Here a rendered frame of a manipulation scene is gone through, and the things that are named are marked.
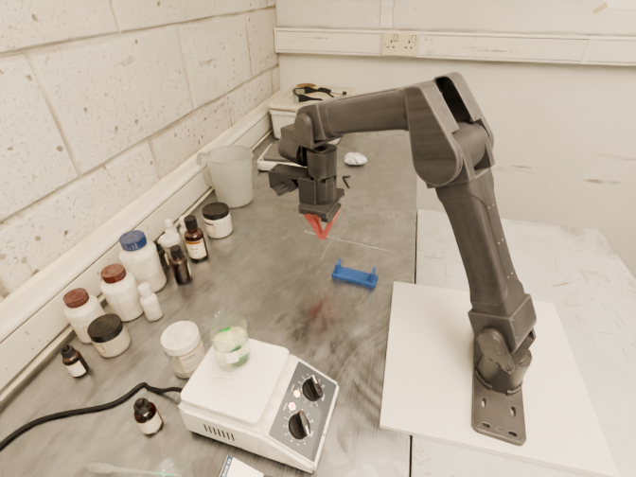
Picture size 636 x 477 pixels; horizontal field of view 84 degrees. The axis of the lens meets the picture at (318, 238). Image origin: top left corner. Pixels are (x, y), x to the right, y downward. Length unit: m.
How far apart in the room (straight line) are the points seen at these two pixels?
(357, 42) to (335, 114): 1.15
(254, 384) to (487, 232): 0.37
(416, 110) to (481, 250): 0.20
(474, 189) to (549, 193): 1.60
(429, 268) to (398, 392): 0.34
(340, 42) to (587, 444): 1.54
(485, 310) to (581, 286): 0.45
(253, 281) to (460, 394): 0.46
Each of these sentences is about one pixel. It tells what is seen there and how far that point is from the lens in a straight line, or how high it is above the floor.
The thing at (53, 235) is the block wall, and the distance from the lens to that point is 0.83.
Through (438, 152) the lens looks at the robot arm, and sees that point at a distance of 0.46.
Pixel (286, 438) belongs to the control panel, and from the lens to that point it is 0.54.
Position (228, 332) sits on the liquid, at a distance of 0.55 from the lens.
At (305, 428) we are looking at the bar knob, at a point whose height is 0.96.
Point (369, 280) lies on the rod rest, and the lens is 0.79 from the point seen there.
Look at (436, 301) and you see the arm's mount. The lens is 0.77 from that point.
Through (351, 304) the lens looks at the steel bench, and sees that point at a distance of 0.75.
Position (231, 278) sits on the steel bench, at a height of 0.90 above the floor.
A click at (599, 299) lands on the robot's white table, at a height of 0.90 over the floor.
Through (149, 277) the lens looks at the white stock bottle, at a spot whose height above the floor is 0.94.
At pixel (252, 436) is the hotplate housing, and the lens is 0.54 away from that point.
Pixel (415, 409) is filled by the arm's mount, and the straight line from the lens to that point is 0.62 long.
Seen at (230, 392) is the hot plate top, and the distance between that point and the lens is 0.54.
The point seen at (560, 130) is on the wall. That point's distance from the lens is 1.94.
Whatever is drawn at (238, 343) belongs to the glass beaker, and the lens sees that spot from 0.51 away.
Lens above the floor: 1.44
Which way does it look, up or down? 36 degrees down
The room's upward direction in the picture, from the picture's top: straight up
